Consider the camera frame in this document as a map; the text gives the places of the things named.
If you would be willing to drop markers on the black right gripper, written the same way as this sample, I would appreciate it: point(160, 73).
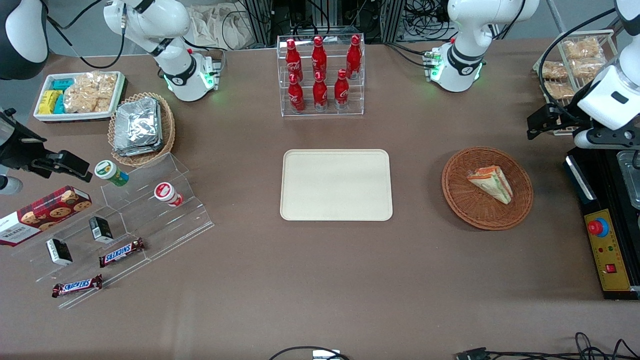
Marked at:
point(16, 148)

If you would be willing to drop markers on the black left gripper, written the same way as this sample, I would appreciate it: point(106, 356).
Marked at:
point(559, 114)

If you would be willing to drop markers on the black machine housing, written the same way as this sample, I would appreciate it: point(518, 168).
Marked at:
point(582, 180)

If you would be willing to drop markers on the white rectangular snack tray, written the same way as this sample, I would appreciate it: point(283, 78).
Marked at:
point(80, 117)

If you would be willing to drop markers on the steel pan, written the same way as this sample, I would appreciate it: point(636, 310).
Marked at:
point(630, 180)

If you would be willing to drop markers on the clear acrylic stepped display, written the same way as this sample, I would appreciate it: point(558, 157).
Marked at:
point(150, 230)

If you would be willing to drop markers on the yellow control panel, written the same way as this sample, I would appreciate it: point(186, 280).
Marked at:
point(610, 255)

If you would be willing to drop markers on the green lid snack cup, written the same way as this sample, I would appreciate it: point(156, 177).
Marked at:
point(110, 172)

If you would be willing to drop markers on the oval light wicker basket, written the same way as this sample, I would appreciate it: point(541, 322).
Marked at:
point(167, 135)

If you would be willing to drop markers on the yellow snack pack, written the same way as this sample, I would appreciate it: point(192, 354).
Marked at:
point(49, 102)

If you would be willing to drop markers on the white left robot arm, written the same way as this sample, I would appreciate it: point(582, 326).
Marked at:
point(465, 30)

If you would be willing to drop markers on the teal snack pack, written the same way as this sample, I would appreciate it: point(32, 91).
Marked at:
point(62, 84)
point(60, 105)

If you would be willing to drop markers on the red emergency stop button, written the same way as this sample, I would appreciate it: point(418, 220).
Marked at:
point(597, 227)

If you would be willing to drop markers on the red cola bottle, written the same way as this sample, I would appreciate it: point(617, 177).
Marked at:
point(292, 59)
point(320, 93)
point(354, 55)
point(296, 95)
point(341, 91)
point(319, 56)

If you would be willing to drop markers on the clear acrylic bottle rack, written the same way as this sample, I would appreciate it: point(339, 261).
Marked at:
point(330, 112)

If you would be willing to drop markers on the red tartan cookie box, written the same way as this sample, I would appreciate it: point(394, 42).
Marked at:
point(45, 215)

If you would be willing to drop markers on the small black box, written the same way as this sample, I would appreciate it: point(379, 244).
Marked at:
point(101, 229)
point(59, 251)

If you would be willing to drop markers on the red lid snack cup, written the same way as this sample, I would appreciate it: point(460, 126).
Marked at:
point(166, 193)

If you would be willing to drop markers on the aluminium frame post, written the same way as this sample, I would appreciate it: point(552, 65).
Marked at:
point(259, 20)
point(392, 20)

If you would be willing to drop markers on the bagged pastry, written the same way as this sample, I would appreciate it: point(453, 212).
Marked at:
point(554, 70)
point(558, 90)
point(587, 68)
point(581, 48)

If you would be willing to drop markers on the beige plastic tray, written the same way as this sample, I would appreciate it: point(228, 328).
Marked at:
point(336, 185)

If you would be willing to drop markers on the round brown wicker basket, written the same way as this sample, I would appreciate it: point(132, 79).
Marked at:
point(470, 210)

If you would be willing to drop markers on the grey metal stand leg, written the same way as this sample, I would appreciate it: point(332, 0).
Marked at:
point(556, 15)

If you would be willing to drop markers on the triangle sandwich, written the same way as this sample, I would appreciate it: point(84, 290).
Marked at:
point(492, 184)

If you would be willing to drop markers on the brown Snickers bar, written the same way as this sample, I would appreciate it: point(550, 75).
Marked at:
point(77, 286)
point(121, 253)

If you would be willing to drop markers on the small white device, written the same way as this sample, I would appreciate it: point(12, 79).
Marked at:
point(326, 355)

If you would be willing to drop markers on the clear bag of crackers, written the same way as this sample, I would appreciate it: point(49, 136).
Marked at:
point(90, 92)

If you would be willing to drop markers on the silver foil container stack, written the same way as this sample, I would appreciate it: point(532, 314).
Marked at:
point(137, 127)

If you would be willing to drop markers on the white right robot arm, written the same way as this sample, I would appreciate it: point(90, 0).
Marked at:
point(150, 20)

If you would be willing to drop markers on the beige cloth bag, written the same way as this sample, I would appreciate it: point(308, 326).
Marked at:
point(220, 25)

